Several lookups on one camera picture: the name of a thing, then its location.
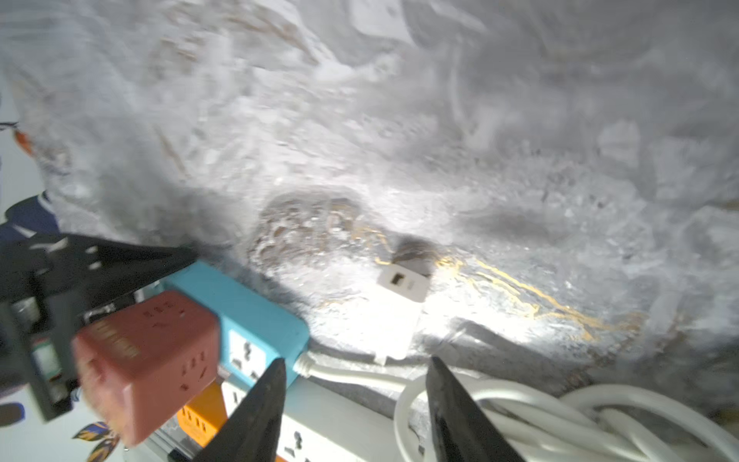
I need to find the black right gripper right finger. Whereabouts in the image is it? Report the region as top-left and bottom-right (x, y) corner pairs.
(425, 356), (523, 462)

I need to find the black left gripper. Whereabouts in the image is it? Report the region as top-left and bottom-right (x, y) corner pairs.
(1, 234), (197, 422)

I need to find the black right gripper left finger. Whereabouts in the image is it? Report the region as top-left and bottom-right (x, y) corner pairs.
(192, 358), (287, 462)

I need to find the white power strip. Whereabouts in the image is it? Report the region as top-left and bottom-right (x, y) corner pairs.
(221, 376), (417, 462)

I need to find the teal power strip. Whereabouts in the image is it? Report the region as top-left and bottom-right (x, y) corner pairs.
(163, 261), (310, 386)

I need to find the brown cube adapter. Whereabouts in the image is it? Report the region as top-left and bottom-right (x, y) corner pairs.
(71, 291), (221, 447)

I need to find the small white usb charger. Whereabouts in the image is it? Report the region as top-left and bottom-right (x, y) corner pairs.
(362, 258), (432, 366)

